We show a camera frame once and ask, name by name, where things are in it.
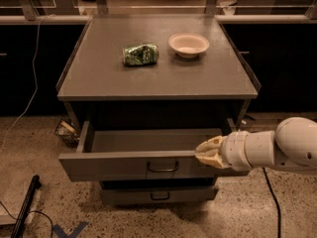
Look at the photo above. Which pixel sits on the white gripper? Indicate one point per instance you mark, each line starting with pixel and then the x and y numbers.
pixel 235 150

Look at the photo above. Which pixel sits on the grey top drawer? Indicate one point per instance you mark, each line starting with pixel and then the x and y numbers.
pixel 103 155

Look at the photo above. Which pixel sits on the grey drawer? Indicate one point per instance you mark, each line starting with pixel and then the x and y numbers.
pixel 103 155
pixel 148 195

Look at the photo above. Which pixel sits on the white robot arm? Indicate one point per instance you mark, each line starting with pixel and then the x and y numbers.
pixel 291 147

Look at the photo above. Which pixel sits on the grey drawer cabinet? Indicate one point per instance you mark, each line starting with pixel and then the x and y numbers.
pixel 213 90

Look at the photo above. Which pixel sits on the grey bottom drawer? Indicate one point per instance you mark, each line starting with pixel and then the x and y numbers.
pixel 148 195

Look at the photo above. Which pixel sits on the white paper bowl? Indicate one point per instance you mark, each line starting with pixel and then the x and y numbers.
pixel 188 45

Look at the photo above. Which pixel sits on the crushed green soda can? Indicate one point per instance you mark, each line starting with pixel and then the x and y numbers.
pixel 140 54

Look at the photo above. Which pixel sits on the black bar on floor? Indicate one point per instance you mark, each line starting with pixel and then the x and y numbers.
pixel 24 211

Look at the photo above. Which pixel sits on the wire mesh basket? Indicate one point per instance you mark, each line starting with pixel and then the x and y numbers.
pixel 66 132

